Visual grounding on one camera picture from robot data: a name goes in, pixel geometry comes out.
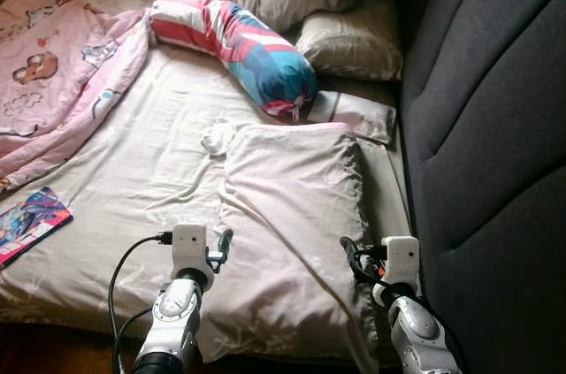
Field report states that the colourful comic book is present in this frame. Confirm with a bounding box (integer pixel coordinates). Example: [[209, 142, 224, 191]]
[[0, 187, 74, 267]]

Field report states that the bed with beige sheet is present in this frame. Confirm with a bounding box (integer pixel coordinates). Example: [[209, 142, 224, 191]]
[[0, 0, 417, 366]]

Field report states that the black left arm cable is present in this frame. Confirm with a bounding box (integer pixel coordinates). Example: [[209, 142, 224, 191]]
[[106, 231, 174, 374]]

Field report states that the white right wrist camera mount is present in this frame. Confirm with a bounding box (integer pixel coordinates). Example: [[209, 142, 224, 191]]
[[382, 235, 421, 286]]

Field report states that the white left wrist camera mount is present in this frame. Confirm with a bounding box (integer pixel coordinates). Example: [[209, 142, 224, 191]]
[[171, 224, 211, 282]]

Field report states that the white sock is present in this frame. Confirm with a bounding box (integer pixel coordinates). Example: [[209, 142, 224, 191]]
[[202, 118, 249, 158]]

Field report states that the striped pink blue bolster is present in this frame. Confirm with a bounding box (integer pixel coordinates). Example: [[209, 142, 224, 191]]
[[149, 0, 319, 123]]

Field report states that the small white pouch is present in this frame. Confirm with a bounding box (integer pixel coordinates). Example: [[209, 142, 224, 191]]
[[305, 89, 397, 145]]

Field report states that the pink cartoon print blanket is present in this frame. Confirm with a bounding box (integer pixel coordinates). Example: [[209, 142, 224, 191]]
[[0, 0, 153, 194]]

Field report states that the large pale pink pillow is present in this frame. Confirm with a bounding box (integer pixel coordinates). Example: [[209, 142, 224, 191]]
[[196, 122, 383, 373]]

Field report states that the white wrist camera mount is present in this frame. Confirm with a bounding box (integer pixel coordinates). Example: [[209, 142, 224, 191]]
[[382, 235, 421, 286], [171, 224, 211, 282]]

